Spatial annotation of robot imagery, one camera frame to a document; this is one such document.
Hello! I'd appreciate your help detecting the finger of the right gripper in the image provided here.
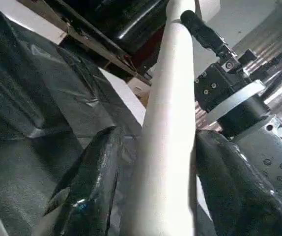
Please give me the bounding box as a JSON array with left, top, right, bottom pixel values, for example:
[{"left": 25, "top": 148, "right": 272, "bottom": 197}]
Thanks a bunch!
[{"left": 180, "top": 9, "right": 232, "bottom": 59}]

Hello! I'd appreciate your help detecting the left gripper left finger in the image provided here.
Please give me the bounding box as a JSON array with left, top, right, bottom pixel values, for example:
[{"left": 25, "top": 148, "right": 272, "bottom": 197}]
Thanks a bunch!
[{"left": 44, "top": 125, "right": 126, "bottom": 236}]

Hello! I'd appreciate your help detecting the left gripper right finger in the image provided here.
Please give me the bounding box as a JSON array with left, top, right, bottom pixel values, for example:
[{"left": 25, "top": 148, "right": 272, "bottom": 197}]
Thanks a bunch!
[{"left": 194, "top": 129, "right": 282, "bottom": 236}]

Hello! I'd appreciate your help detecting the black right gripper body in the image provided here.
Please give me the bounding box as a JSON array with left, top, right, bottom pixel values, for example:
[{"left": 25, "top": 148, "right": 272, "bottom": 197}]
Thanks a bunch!
[{"left": 194, "top": 48, "right": 259, "bottom": 115}]

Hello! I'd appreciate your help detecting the white plastic table leg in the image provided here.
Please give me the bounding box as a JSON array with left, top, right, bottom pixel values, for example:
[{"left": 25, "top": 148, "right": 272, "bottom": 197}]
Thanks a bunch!
[{"left": 118, "top": 0, "right": 201, "bottom": 236}]

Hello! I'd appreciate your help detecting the black flat television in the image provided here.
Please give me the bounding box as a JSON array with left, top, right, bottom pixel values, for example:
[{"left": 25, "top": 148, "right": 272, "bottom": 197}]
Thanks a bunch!
[{"left": 57, "top": 0, "right": 172, "bottom": 56}]

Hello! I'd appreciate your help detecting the wooden television bench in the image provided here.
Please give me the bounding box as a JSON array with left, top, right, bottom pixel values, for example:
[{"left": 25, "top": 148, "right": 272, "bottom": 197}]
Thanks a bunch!
[{"left": 18, "top": 0, "right": 152, "bottom": 87}]

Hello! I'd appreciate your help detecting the white drawer unit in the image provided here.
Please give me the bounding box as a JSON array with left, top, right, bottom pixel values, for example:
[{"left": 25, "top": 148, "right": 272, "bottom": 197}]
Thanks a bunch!
[{"left": 0, "top": 0, "right": 68, "bottom": 46}]

